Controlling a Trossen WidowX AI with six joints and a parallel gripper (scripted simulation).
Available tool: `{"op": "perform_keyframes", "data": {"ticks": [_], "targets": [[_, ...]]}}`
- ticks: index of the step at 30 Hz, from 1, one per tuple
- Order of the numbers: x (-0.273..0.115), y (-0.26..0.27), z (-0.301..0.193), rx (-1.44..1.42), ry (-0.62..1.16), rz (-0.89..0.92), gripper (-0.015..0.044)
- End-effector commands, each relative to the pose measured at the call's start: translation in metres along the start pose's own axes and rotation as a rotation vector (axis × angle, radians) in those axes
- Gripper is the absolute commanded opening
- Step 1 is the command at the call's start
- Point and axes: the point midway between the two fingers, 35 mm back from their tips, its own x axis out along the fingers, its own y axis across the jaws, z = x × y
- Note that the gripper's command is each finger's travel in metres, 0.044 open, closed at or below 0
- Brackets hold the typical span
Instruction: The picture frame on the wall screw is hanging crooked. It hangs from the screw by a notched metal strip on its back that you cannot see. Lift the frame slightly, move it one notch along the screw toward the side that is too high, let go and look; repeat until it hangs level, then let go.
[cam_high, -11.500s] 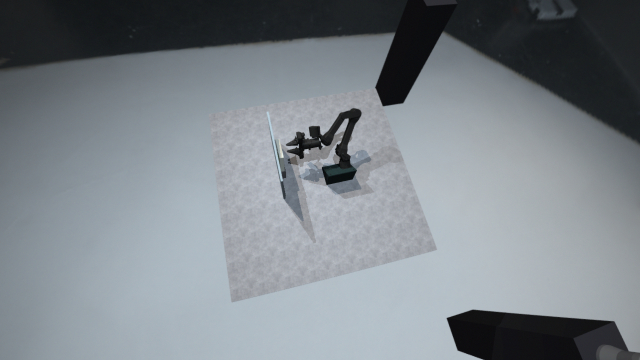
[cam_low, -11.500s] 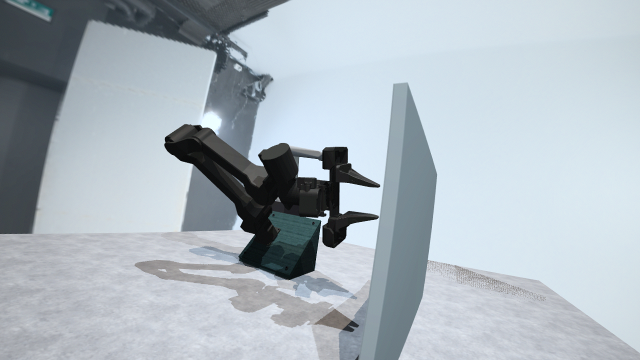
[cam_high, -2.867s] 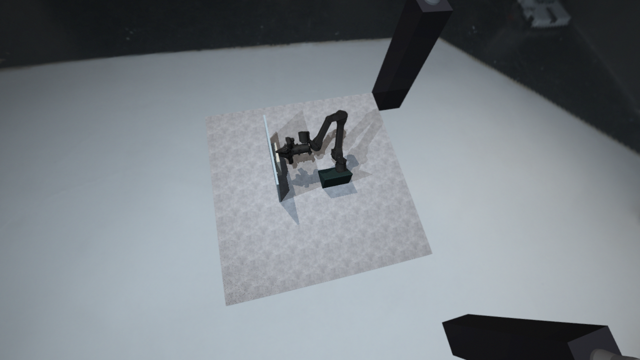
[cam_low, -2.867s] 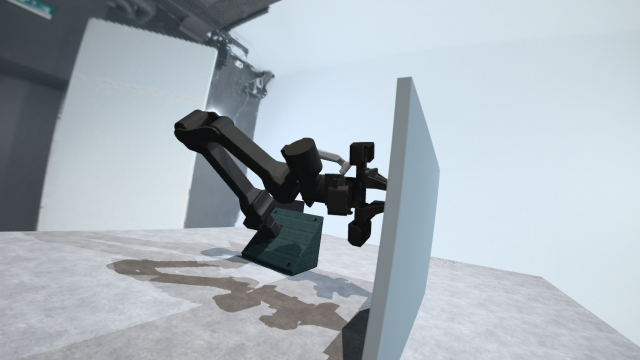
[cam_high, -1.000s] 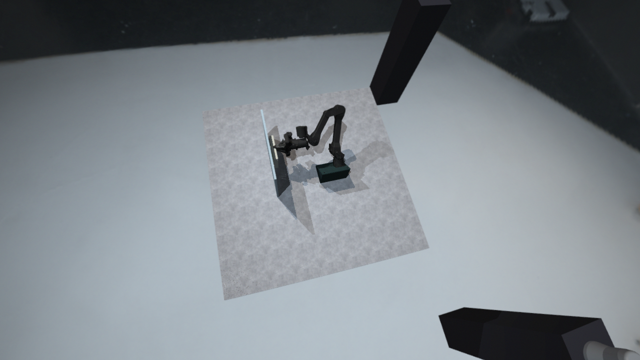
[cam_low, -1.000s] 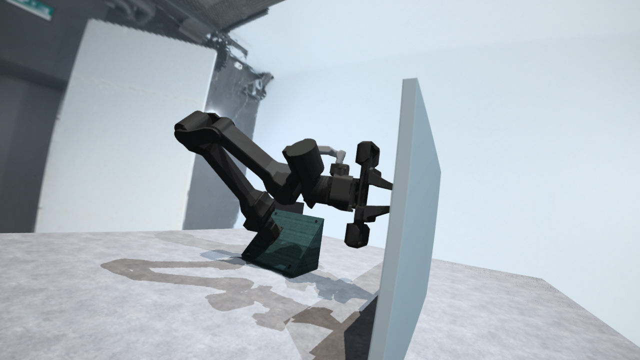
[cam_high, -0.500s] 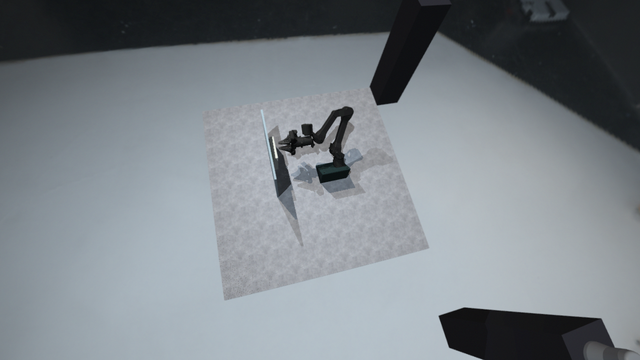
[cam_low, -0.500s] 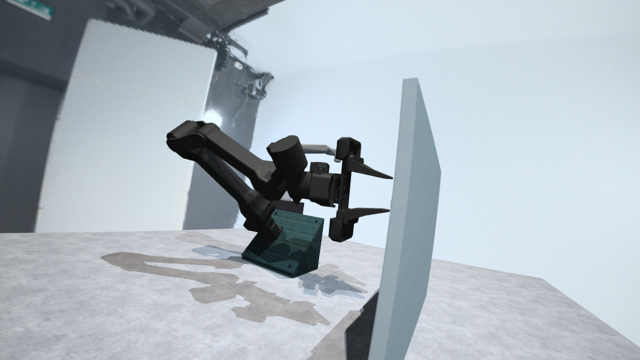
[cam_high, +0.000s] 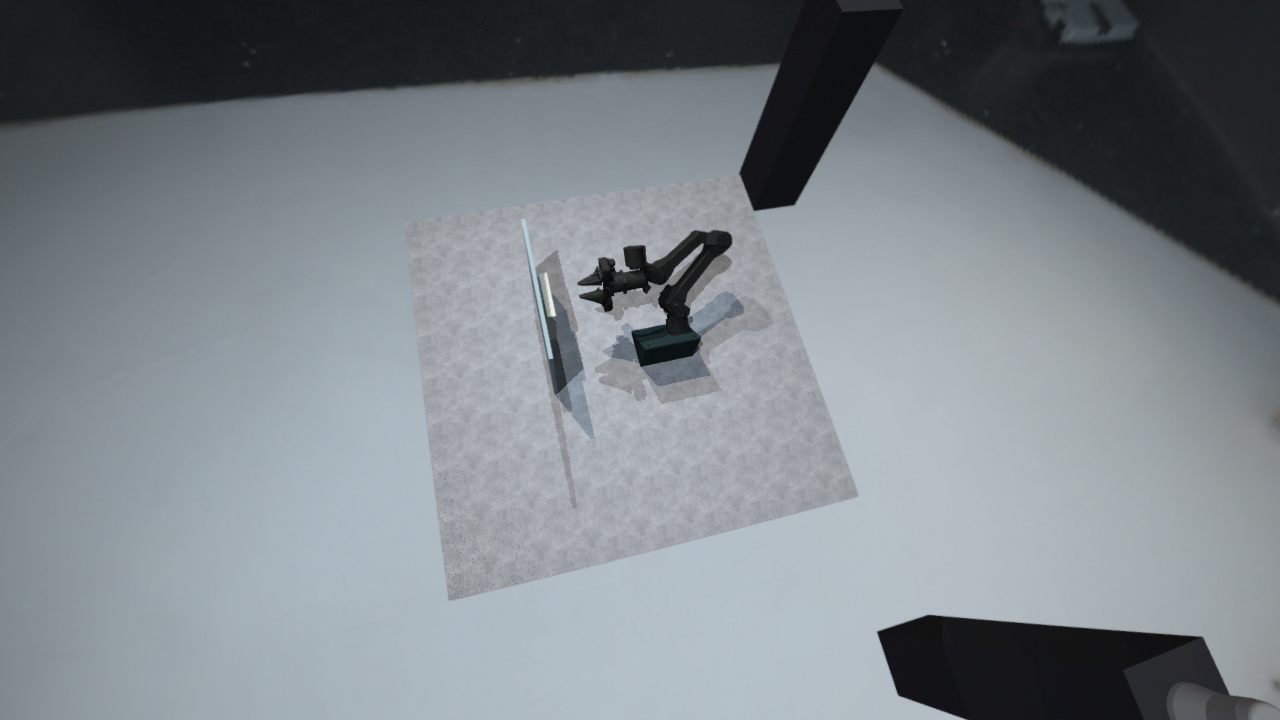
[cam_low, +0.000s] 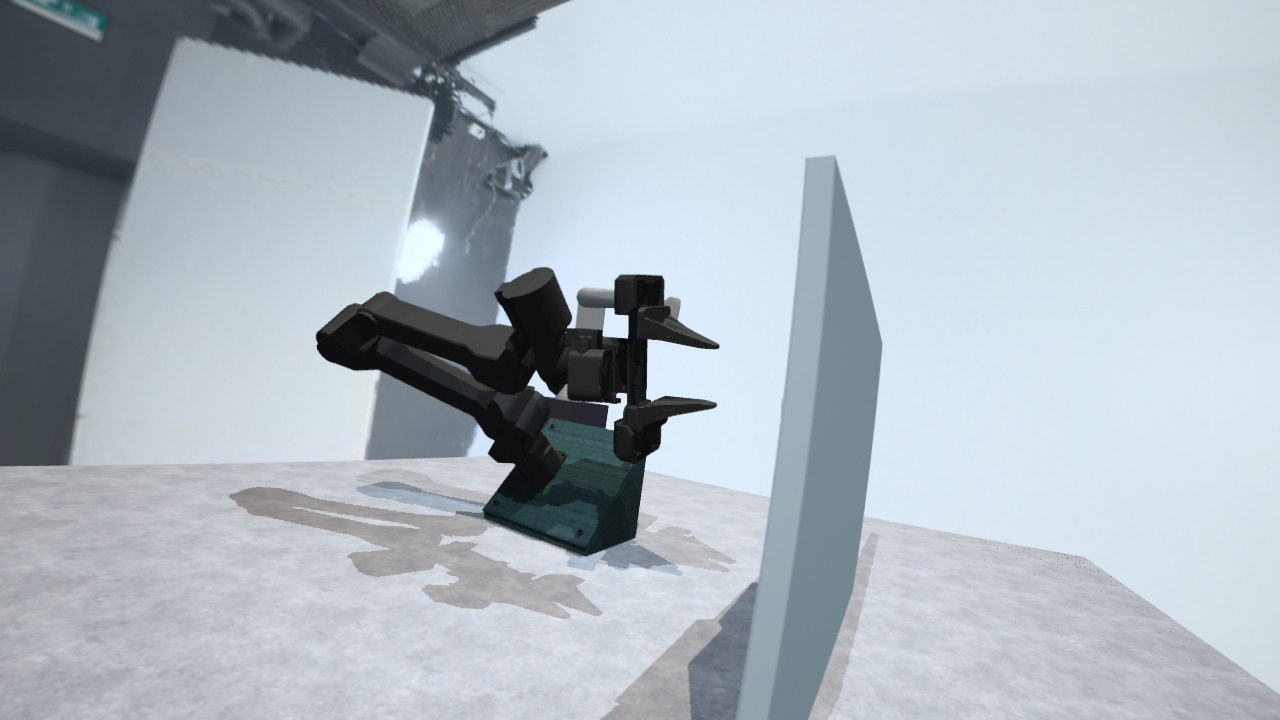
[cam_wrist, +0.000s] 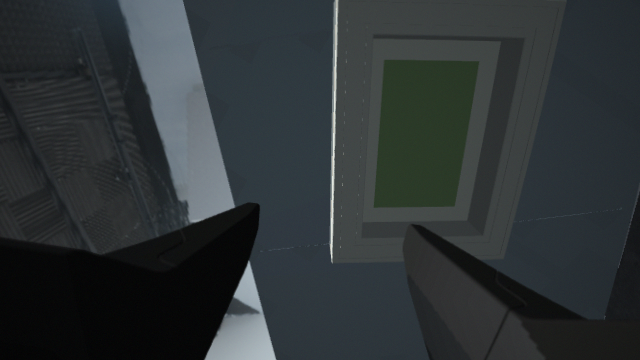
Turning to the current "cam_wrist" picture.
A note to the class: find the grey picture frame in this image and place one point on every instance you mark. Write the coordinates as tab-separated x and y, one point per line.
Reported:
435	107

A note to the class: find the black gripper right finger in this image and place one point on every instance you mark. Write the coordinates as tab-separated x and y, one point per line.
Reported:
468	310

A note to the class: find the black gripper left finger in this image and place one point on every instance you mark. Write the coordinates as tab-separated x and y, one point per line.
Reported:
161	299

